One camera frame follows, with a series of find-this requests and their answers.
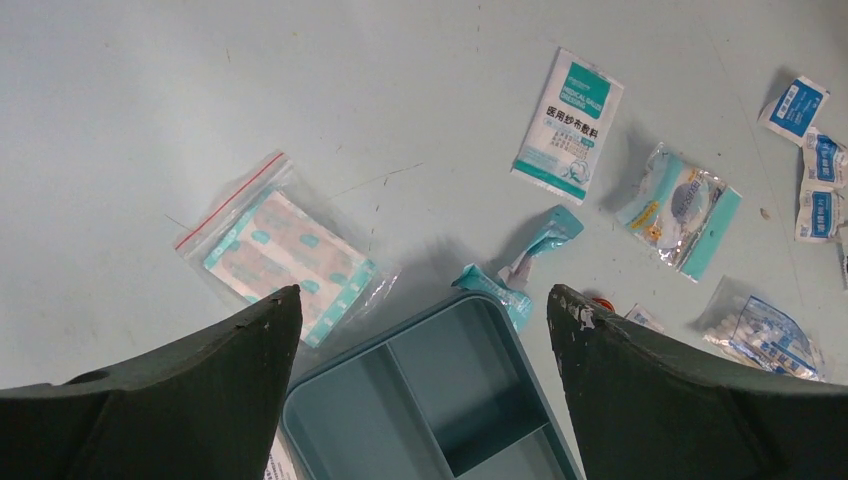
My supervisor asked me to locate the zip bag of bandages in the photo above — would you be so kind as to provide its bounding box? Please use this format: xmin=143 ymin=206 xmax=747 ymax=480
xmin=174 ymin=151 xmax=400 ymax=348

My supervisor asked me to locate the teal gauze dressing packet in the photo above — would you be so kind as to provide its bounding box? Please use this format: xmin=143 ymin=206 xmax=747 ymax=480
xmin=511 ymin=47 xmax=624 ymax=205

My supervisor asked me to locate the white flat labelled packet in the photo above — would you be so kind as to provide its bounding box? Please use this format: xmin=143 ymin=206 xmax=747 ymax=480
xmin=838 ymin=224 xmax=848 ymax=292

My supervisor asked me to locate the white medicine box blue label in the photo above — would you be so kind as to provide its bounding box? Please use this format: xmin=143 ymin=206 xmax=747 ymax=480
xmin=263 ymin=437 xmax=297 ymax=480

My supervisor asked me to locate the twisted teal wrapper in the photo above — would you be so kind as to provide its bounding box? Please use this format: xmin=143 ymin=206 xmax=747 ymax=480
xmin=451 ymin=205 xmax=584 ymax=332

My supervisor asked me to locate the teal divided plastic tray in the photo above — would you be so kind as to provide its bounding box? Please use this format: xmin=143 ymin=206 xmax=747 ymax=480
xmin=281 ymin=291 xmax=579 ymax=479

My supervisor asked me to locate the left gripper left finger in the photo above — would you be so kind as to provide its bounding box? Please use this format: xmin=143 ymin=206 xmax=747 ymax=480
xmin=1 ymin=286 xmax=302 ymax=479

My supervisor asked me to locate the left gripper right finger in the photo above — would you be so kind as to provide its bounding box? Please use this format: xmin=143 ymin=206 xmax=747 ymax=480
xmin=547 ymin=284 xmax=847 ymax=479

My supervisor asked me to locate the small red cap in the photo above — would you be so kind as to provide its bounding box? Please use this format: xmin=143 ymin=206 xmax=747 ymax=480
xmin=592 ymin=297 xmax=616 ymax=313

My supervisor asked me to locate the cotton swabs bag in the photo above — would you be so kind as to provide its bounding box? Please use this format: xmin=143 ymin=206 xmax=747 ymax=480
xmin=693 ymin=276 xmax=829 ymax=381

